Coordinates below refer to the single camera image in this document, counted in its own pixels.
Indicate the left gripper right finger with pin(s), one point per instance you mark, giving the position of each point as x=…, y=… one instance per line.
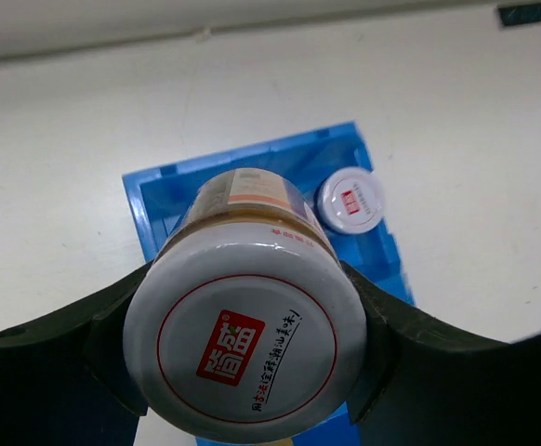
x=426, y=382

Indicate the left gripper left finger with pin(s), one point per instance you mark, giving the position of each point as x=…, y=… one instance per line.
x=63, y=379

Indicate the white-lid spice jar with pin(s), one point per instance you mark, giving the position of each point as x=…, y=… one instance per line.
x=351, y=201
x=245, y=329

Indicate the blue three-compartment plastic bin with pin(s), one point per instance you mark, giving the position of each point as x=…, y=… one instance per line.
x=161, y=197

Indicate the right black corner label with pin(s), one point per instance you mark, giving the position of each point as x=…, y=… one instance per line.
x=519, y=15

